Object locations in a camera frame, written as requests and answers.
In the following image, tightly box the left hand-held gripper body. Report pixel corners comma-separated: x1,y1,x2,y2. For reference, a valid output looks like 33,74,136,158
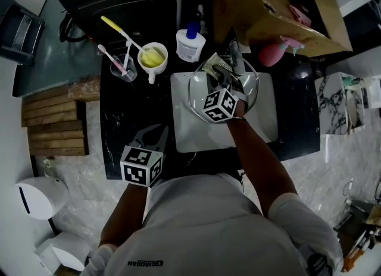
120,140,164,188

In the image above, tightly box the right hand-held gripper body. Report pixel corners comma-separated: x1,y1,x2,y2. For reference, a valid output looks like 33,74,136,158
202,78,249,124

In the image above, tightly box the glass pot lid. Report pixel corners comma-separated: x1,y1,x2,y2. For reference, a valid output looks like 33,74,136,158
188,57,260,124

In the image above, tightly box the green scouring sponge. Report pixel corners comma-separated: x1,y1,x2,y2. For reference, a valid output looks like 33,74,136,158
199,52,235,81

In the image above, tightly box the person's left forearm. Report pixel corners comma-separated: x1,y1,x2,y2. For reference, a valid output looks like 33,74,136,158
99,184,149,247

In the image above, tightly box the person's right forearm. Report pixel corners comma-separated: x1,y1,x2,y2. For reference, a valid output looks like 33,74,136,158
227,117,298,219

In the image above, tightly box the chrome faucet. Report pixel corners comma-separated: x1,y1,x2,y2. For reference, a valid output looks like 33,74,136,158
229,38,246,76

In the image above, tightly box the white rectangular sink basin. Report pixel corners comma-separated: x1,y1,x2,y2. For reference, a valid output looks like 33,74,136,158
170,71,279,153

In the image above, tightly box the white bottle blue cap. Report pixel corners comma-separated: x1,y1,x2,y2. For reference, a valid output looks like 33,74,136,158
175,21,207,63

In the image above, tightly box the pink spray bottle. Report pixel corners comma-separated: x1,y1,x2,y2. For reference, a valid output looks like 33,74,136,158
258,35,305,67

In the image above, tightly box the white mug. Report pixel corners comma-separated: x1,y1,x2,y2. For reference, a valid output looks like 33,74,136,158
137,42,169,84

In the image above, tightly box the yellow sponge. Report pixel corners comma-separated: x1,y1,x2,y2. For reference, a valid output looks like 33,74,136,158
140,47,166,68

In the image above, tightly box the large cardboard box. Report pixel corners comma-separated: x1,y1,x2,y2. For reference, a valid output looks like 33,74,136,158
211,0,354,58

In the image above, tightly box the white toothbrush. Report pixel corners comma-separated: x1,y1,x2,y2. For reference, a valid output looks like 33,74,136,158
123,39,133,75

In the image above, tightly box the black marble vanity table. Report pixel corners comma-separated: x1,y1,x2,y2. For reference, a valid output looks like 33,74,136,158
99,10,321,180

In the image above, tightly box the person's white t-shirt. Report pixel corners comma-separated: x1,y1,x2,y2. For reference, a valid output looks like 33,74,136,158
85,172,345,276

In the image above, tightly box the white pipe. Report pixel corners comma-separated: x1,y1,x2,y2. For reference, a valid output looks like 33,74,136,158
176,0,187,30

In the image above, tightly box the stack of wooden planks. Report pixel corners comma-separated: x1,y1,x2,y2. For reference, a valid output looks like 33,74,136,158
21,75,101,156

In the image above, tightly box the pink cloth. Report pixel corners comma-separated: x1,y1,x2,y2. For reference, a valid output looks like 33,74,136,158
288,4,312,27

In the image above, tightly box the white round dispenser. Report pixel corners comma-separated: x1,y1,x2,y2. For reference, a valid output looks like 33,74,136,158
14,175,70,219

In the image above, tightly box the white boxy dispenser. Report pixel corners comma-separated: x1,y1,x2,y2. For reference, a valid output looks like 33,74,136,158
34,232,92,272

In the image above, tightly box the white marble pattern cabinet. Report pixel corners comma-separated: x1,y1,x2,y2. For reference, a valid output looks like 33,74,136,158
314,71,381,136

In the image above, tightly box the black step stool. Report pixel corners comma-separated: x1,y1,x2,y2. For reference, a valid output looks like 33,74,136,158
0,3,45,66

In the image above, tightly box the yellow handled brush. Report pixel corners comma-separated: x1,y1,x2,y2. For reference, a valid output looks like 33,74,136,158
100,15,146,54

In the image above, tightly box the black hose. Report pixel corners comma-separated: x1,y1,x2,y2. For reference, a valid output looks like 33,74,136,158
58,12,87,43

